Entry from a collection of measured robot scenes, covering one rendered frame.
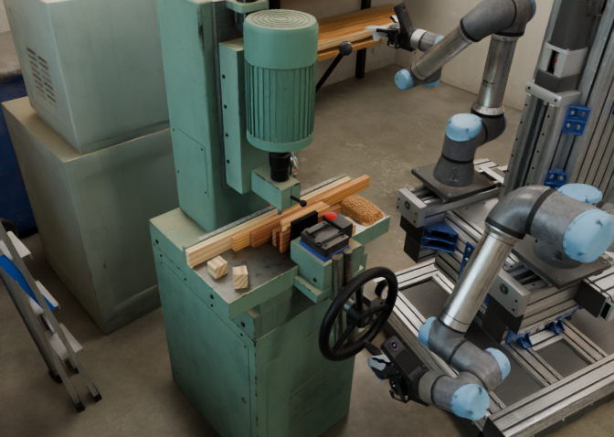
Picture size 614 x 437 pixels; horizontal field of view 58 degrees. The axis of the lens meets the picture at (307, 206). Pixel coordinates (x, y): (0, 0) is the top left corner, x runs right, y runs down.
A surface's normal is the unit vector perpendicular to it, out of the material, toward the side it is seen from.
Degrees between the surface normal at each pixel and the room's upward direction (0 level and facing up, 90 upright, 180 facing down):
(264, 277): 0
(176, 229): 0
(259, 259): 0
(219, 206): 90
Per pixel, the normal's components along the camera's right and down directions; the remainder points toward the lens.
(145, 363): 0.04, -0.83
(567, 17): -0.89, 0.23
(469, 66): -0.74, 0.36
